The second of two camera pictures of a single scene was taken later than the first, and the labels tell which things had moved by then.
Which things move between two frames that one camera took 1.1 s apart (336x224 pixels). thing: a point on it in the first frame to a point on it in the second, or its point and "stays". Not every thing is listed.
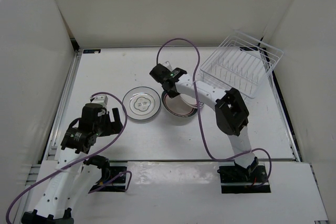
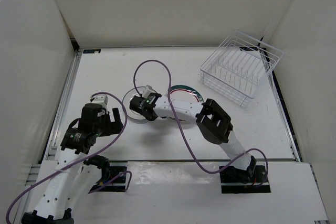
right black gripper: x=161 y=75 to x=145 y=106
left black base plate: x=118 y=184 stays
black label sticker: x=91 y=51 stays
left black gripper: x=116 y=124 stays
